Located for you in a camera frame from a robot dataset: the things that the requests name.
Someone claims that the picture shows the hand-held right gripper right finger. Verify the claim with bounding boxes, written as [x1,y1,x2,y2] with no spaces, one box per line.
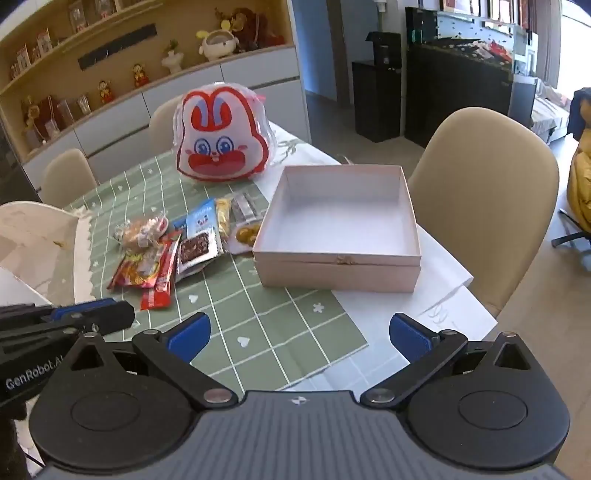
[360,312,532,409]

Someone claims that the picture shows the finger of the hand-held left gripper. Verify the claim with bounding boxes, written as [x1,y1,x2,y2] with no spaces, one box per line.
[0,298,116,324]
[0,302,136,344]

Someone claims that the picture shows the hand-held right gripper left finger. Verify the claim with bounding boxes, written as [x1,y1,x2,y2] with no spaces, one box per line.
[69,312,236,409]

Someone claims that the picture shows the long red snack packet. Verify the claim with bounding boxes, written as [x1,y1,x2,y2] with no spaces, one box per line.
[141,233,182,310]

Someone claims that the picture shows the green candy packet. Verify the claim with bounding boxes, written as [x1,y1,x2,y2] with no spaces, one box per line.
[107,240,174,291]

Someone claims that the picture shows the brown brownie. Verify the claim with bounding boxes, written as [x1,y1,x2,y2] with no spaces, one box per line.
[175,231,223,278]

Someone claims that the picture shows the clear-wrapped bread bun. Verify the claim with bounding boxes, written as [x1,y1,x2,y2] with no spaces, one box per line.
[113,215,170,253]

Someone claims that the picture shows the green olive packet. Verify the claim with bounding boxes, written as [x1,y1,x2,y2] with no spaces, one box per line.
[229,222,264,254]

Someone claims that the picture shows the blue snack packet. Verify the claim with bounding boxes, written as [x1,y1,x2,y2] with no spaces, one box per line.
[172,198,225,257]

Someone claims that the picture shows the yellow cracker packet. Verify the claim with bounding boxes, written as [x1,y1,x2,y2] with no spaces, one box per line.
[215,198,234,241]

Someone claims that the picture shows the grey foil snack packet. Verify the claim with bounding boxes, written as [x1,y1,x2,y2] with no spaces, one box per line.
[231,193,269,223]

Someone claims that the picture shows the pink cardboard box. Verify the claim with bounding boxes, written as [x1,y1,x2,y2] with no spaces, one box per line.
[252,165,422,294]

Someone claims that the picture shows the scribbled white paper sheet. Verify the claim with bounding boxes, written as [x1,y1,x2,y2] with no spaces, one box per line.
[406,282,500,344]

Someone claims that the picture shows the cream fringed cloth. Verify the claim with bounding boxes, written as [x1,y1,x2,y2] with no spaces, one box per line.
[0,200,92,306]

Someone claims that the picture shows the green chequered tablecloth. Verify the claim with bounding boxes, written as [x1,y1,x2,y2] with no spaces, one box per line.
[60,138,370,393]

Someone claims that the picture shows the large beige chair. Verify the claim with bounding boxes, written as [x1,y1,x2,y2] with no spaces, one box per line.
[409,107,560,319]

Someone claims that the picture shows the dark red gift box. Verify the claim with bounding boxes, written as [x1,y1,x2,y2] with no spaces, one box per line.
[37,95,61,134]

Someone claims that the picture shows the clear display case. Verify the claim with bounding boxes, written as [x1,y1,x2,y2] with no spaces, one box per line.
[55,95,91,125]

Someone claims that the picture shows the gold figurine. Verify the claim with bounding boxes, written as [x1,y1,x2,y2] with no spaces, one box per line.
[21,97,40,139]

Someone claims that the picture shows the red white rabbit bag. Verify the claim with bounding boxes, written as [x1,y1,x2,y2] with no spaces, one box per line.
[173,80,277,182]

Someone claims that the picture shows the white leaf-print tablecloth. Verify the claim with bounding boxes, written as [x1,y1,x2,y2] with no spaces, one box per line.
[263,121,345,185]

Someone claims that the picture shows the yellow armchair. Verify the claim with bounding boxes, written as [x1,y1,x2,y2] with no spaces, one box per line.
[551,138,591,273]

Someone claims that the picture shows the tall black appliance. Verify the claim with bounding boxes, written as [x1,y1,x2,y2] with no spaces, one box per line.
[352,31,402,143]

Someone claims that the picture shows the black sideboard cabinet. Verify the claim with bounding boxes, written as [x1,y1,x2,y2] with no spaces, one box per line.
[405,39,513,148]

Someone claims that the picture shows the wooden shelf cabinet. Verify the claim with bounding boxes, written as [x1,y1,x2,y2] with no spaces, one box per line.
[0,0,311,191]

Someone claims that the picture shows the white vase with plant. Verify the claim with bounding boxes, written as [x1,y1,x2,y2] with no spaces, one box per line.
[161,39,185,75]

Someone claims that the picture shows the long black speaker bar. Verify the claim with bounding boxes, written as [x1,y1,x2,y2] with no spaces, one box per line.
[78,24,158,71]

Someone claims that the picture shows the white patterned sofa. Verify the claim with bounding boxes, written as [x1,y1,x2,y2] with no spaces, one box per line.
[531,78,573,144]

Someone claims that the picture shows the cream horned animal pot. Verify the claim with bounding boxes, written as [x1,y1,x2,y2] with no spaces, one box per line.
[196,30,239,63]

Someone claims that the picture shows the brown plush toy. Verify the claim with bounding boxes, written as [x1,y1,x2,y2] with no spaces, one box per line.
[222,7,284,51]

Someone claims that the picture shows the glass aquarium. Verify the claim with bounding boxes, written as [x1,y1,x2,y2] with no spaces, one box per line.
[405,7,527,63]

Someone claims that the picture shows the glass window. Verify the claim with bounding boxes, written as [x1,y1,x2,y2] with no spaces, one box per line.
[561,0,591,93]

